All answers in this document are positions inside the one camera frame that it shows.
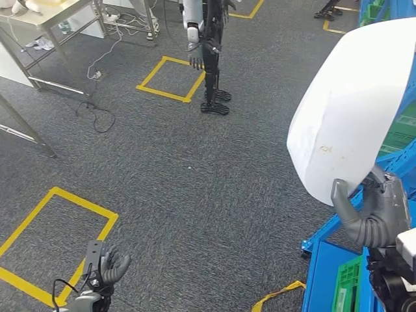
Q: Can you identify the white power cable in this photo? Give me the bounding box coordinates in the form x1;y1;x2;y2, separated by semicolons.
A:
86;17;124;81

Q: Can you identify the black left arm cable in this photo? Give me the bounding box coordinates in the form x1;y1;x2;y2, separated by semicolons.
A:
51;263;93;312

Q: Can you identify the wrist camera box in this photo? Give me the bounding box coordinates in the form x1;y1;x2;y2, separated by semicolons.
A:
396;228;416;285
82;240;104;276

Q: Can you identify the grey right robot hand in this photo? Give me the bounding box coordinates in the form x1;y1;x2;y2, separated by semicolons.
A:
331;165;411;250

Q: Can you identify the crumpled rag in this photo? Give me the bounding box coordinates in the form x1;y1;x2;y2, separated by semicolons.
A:
25;36;55;51

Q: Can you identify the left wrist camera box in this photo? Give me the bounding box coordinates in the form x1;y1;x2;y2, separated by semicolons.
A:
82;240;104;276

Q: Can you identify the white and black humanoid robot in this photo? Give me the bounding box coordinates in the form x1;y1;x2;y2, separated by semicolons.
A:
180;0;236;116

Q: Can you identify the black floor cable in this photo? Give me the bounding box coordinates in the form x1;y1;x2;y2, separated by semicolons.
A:
75;101;116;135

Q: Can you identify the white plastic car part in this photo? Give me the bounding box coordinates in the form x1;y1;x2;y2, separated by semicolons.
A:
286;17;416;207

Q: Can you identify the white box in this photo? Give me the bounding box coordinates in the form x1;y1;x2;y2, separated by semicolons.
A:
66;3;106;40

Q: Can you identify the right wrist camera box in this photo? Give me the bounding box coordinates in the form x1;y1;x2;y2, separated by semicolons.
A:
396;228;416;285

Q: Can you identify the white plastic shell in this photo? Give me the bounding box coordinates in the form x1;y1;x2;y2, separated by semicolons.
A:
0;0;63;14

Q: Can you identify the loose yellow tape strip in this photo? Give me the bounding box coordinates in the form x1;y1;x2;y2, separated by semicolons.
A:
251;280;306;312

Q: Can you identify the blue metal shelf rack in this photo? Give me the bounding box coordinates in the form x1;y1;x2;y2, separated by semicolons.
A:
300;56;416;312
357;0;416;27

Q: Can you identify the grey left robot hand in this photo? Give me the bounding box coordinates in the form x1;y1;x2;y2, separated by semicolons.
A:
97;245;132;298

